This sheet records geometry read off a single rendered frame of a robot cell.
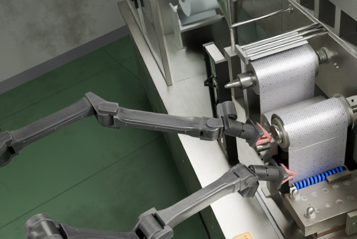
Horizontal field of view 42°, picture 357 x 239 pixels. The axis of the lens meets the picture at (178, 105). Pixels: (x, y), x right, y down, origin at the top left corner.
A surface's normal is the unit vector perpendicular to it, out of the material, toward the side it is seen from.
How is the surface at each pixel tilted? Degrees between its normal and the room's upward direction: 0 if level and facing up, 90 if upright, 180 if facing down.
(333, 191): 0
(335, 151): 90
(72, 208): 0
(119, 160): 0
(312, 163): 90
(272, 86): 92
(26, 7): 90
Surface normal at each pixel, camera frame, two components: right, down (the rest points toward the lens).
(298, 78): 0.29, 0.59
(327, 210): -0.15, -0.77
